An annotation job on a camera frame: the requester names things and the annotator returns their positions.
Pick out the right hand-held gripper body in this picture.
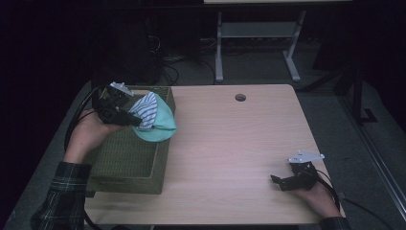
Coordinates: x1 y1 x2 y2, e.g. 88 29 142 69
286 149 326 193

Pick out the person's left hand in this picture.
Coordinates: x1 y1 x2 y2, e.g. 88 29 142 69
63 109 128 165

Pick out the tangle of black floor cables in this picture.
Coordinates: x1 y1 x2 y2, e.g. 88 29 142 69
149 33 218 87

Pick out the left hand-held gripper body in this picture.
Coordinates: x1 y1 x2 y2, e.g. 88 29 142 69
95 81 135 127

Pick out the teal garment with striped collar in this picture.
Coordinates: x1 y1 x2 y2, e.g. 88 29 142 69
128 91 178 144

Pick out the green woven basket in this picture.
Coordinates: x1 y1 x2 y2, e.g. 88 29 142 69
84 84 177 196

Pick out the black metal stand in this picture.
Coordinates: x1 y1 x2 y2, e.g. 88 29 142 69
296 61 379 127

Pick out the white metal desk frame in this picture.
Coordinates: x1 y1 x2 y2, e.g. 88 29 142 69
214 9 307 83

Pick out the black cable on floor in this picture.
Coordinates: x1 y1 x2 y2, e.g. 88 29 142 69
342 196 397 230

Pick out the right hand-held gripper black cable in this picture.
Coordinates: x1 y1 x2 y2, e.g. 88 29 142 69
315 169 341 213

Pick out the person's right hand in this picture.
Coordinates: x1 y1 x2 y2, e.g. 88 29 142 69
291 181 343 219

